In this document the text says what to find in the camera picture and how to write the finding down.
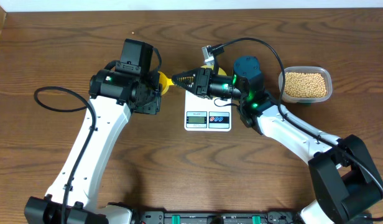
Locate pale yellow bowl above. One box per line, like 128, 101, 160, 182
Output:
201, 65, 227, 76

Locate yellow measuring scoop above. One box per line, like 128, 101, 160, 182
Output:
159, 71, 174, 95

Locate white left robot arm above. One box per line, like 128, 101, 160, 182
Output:
24, 68, 166, 223

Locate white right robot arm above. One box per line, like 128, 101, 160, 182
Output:
172, 56, 383, 223

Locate white digital kitchen scale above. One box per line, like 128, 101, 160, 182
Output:
184, 91, 232, 132

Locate soybeans pile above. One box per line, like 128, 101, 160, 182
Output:
285, 72, 328, 98

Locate clear plastic container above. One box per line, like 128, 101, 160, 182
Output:
282, 66, 333, 103

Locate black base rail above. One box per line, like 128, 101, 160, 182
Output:
130, 211, 303, 224

